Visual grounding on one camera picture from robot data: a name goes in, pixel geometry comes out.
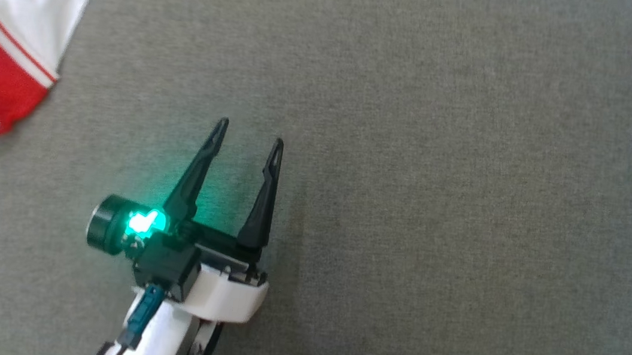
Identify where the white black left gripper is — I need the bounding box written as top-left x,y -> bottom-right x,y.
78,102 -> 289,328

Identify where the grey fabric sofa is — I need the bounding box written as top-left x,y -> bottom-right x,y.
0,0 -> 632,355

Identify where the black cable with teal plug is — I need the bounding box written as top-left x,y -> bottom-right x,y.
95,278 -> 166,355

